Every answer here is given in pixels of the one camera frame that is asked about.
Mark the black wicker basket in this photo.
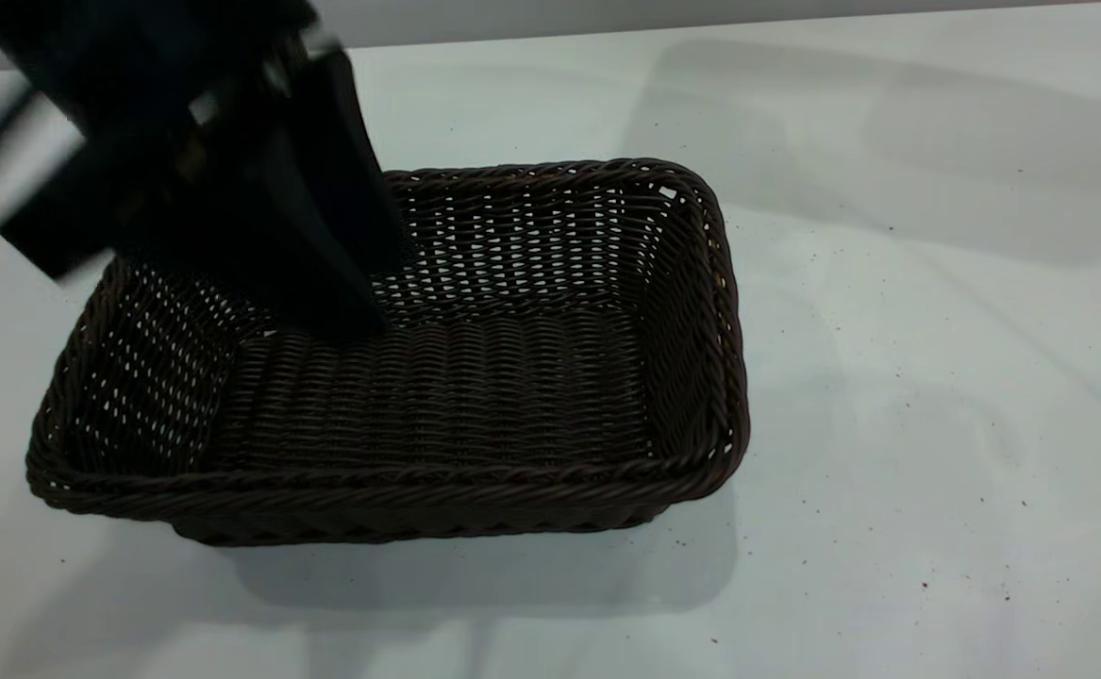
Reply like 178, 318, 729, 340
25, 158, 751, 548

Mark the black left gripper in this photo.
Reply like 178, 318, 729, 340
0, 0, 407, 338

